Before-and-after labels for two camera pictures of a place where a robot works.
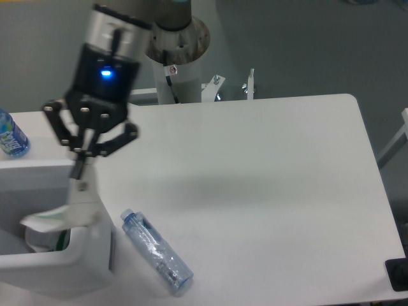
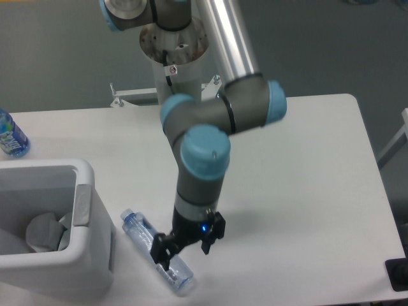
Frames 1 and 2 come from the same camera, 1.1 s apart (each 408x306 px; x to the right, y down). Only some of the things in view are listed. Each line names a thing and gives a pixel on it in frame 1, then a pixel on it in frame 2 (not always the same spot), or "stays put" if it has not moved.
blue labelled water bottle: [13, 140] stays put
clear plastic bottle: [176, 275] stays put
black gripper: [103, 85] → [185, 231]
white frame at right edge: [398, 140] stays put
